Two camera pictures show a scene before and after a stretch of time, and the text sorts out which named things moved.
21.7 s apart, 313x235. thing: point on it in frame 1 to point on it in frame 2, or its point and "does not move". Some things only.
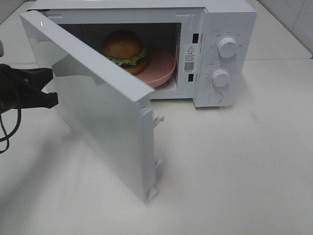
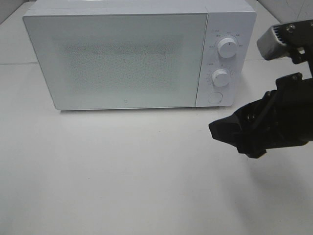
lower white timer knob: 220,78 does not move
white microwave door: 113,114 to 119,60
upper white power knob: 227,47 does not move
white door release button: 215,97 does not move
